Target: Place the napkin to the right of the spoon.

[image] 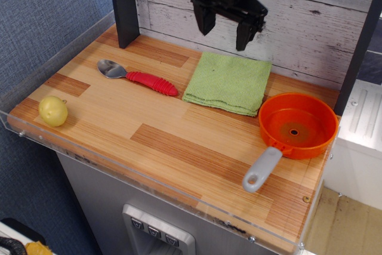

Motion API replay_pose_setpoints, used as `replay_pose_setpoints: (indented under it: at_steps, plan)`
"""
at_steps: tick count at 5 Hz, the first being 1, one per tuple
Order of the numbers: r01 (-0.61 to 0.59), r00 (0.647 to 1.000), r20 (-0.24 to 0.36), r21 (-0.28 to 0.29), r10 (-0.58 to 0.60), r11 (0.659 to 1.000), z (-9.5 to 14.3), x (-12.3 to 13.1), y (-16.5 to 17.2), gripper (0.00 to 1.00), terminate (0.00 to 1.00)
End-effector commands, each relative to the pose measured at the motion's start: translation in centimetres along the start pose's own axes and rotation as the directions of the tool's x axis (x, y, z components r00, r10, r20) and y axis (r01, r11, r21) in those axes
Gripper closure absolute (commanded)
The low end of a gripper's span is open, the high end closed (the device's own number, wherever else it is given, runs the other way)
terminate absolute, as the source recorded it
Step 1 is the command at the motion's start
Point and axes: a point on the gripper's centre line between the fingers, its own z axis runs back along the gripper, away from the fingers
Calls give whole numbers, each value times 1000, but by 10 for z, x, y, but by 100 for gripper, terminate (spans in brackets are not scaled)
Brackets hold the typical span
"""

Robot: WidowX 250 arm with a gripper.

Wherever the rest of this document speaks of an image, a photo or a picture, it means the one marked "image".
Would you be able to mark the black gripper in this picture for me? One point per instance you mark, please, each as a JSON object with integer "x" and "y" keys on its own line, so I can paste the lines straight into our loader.
{"x": 239, "y": 11}

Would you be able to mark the green cloth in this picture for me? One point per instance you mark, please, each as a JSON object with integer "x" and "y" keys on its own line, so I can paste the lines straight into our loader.
{"x": 233, "y": 84}

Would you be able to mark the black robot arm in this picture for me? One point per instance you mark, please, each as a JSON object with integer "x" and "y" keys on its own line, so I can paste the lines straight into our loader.
{"x": 249, "y": 15}

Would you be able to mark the clear acrylic table guard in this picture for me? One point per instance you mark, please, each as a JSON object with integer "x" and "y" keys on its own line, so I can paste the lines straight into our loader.
{"x": 189, "y": 154}

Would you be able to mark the yellow toy potato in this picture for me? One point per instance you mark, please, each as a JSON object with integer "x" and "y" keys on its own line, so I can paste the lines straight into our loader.
{"x": 53, "y": 111}

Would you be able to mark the white toy sink unit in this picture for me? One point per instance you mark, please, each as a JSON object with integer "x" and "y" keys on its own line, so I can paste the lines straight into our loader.
{"x": 354, "y": 166}

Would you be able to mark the grey toy fridge cabinet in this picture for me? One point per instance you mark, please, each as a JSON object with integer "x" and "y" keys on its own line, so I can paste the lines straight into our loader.
{"x": 102, "y": 197}

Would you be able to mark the silver dispenser button panel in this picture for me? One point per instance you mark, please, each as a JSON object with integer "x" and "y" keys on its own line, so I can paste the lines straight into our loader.
{"x": 151, "y": 235}

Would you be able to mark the yellow object bottom corner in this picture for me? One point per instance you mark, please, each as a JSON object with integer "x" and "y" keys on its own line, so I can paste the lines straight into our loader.
{"x": 37, "y": 248}

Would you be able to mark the dark left frame post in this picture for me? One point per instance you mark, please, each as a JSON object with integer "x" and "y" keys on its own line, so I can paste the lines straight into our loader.
{"x": 126, "y": 19}

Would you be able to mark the dark frame post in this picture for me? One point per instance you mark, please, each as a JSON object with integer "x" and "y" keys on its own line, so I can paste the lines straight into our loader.
{"x": 126, "y": 19}
{"x": 358, "y": 55}

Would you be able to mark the orange pot grey handle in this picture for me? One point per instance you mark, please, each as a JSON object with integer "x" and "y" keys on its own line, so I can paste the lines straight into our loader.
{"x": 292, "y": 125}

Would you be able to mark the red handled metal spoon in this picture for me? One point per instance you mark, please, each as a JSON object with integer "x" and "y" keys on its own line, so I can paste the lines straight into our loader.
{"x": 113, "y": 70}

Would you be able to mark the dark right frame post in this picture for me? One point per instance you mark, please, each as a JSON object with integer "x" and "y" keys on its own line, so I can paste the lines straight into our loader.
{"x": 358, "y": 55}

